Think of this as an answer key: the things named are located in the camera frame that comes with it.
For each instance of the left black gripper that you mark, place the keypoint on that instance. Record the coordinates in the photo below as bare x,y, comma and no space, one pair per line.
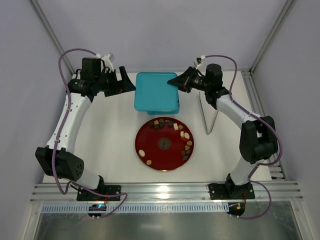
116,83

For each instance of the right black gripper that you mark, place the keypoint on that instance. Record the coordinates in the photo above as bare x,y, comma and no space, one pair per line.
188,82

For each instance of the teal tin lid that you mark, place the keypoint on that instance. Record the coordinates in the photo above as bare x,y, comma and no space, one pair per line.
150,86

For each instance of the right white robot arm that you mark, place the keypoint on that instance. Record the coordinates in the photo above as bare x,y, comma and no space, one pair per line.
257,141

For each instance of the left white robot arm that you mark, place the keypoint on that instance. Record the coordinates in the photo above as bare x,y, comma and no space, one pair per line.
57,158

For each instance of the white block chocolate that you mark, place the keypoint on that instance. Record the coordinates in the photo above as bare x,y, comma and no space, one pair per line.
175,125

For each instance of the white round swirl chocolate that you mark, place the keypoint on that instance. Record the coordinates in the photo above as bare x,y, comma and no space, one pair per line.
141,153

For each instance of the teal tin box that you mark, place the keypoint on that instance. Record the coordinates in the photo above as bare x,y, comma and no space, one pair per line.
165,106

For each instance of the red round tray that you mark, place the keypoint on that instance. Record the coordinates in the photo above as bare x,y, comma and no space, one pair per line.
164,146

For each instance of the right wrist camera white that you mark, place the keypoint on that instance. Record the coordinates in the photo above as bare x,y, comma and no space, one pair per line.
198,63

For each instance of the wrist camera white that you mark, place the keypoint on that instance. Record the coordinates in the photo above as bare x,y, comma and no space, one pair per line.
107,62
198,63

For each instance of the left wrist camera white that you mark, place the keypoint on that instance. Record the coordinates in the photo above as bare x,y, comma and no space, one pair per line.
107,62

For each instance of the right black mount plate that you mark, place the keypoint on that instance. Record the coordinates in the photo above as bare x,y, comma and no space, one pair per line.
229,191

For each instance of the black mount plate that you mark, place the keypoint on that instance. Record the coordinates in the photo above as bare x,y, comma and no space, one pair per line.
109,192
229,191

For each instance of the left black mount plate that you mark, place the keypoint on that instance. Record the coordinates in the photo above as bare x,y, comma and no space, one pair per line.
109,192

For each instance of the left frame post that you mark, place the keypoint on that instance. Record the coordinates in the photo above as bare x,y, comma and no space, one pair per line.
40,14

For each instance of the frame post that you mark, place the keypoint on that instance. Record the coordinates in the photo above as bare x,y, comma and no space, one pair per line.
272,33
40,14

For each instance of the slotted cable duct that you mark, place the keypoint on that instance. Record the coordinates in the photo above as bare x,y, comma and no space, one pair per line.
136,208

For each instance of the right frame post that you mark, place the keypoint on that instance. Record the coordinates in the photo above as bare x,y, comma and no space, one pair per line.
272,33

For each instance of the aluminium rail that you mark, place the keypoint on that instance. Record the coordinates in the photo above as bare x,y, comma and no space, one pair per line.
180,191

